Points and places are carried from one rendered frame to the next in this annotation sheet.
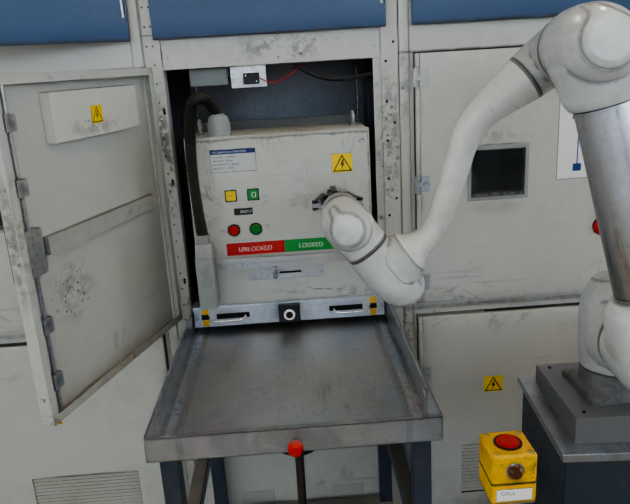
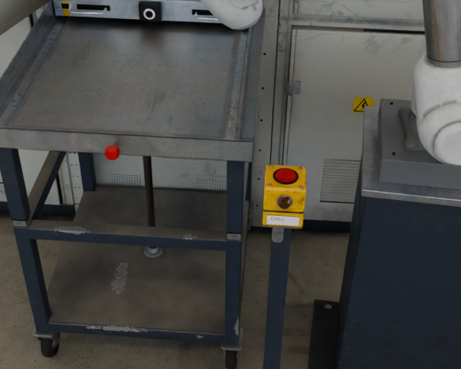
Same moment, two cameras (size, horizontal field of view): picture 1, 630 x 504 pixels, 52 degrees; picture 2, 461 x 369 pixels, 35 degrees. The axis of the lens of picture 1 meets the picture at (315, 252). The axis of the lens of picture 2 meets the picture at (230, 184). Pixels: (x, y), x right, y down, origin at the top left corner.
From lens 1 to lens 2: 0.41 m
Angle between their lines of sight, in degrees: 22
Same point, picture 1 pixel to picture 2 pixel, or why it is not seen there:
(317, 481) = (181, 173)
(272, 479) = (138, 165)
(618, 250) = (430, 9)
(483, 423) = (348, 141)
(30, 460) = not seen: outside the picture
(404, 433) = (216, 151)
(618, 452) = (414, 194)
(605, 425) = (409, 168)
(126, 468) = not seen: outside the picture
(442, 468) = not seen: hidden behind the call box
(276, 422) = (100, 126)
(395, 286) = (227, 9)
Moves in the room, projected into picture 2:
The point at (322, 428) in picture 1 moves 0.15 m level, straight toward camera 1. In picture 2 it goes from (140, 138) to (126, 179)
